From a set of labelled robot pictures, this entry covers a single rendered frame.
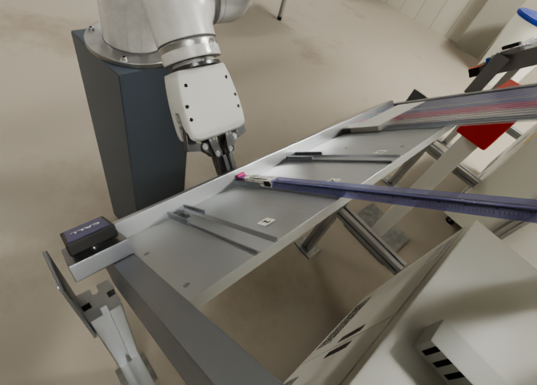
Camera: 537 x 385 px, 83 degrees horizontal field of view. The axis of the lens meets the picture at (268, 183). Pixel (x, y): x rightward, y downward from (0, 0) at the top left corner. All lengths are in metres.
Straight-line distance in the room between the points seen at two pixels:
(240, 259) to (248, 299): 0.90
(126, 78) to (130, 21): 0.10
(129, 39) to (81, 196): 0.80
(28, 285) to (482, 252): 1.24
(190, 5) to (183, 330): 0.38
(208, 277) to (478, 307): 0.55
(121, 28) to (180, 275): 0.54
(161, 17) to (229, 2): 0.10
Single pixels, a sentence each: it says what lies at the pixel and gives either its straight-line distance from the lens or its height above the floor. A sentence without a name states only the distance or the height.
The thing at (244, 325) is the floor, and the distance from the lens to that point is 1.13.
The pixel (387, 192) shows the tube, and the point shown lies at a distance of 0.29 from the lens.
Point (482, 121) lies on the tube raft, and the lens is 0.53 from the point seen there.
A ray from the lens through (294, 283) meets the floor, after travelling 1.22.
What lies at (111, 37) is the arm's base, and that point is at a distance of 0.73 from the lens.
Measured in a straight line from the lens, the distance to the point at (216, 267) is 0.26.
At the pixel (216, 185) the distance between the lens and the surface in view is 0.44.
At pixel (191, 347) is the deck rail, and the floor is 0.90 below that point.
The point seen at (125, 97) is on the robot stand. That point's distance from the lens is 0.71.
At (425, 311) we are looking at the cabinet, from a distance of 0.62.
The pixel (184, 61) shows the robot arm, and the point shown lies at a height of 0.84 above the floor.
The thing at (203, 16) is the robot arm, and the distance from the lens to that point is 0.46.
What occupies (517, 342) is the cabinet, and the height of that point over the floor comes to 0.62.
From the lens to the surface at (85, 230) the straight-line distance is 0.32.
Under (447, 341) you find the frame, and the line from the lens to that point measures 0.56.
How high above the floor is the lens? 1.07
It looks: 48 degrees down
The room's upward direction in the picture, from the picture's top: 22 degrees clockwise
